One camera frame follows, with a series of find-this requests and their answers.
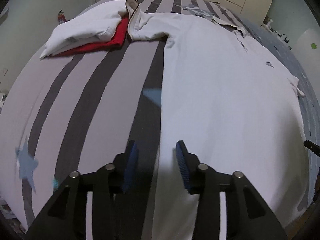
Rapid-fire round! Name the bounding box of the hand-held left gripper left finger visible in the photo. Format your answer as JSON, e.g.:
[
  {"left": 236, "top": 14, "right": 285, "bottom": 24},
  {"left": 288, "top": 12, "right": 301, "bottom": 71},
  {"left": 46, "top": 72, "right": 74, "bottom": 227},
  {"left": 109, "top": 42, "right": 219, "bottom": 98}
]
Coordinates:
[{"left": 24, "top": 140, "right": 139, "bottom": 240}]

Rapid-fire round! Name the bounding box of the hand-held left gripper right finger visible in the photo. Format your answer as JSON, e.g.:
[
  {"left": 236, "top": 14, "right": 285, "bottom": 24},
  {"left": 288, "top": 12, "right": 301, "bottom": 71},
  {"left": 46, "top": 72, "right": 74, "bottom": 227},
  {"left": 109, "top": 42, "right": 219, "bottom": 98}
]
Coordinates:
[{"left": 176, "top": 140, "right": 288, "bottom": 240}]

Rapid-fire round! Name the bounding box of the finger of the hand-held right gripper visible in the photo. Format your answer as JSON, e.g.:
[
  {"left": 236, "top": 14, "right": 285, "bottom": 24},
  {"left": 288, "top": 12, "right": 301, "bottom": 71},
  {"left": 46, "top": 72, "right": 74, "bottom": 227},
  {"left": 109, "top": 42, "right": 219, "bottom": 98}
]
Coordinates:
[{"left": 304, "top": 140, "right": 320, "bottom": 158}]

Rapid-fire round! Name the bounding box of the white polo shirt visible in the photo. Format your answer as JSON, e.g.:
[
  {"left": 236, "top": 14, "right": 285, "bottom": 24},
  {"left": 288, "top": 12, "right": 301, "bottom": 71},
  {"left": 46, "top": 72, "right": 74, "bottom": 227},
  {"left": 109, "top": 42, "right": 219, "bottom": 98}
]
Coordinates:
[{"left": 125, "top": 0, "right": 307, "bottom": 240}]

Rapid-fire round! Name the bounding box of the bed with striped star sheet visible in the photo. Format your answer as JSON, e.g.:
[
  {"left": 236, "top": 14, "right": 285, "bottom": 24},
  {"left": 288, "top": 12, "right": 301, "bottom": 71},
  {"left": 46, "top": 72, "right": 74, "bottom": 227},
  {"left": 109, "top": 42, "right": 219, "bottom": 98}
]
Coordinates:
[{"left": 0, "top": 0, "right": 318, "bottom": 233}]

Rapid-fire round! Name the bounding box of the white headboard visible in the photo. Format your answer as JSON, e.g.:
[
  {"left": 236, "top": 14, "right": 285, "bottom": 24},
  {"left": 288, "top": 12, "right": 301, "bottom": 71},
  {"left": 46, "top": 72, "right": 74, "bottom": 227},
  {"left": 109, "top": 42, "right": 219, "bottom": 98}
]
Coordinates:
[{"left": 290, "top": 29, "right": 320, "bottom": 85}]

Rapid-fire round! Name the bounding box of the white nightstand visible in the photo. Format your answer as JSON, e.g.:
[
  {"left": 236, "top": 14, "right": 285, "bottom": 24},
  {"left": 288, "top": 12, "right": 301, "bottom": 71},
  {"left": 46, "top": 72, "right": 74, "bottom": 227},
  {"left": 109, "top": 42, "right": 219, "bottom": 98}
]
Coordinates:
[{"left": 261, "top": 17, "right": 293, "bottom": 48}]

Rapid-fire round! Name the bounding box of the folded red garment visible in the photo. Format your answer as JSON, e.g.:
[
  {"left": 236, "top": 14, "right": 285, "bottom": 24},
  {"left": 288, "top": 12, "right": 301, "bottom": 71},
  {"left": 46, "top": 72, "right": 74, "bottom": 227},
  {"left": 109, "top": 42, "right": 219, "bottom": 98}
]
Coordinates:
[{"left": 50, "top": 17, "right": 129, "bottom": 58}]

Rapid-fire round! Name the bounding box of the folded white garment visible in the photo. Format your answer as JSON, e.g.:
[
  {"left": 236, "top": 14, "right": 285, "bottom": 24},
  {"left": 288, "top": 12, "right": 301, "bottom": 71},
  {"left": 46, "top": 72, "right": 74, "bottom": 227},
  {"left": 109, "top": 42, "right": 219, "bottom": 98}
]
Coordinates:
[{"left": 39, "top": 0, "right": 130, "bottom": 60}]

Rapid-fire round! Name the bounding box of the red fire extinguisher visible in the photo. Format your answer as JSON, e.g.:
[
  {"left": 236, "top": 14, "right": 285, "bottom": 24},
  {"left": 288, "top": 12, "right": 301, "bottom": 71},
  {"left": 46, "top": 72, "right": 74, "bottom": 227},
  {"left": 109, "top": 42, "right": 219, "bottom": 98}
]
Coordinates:
[{"left": 57, "top": 9, "right": 67, "bottom": 25}]

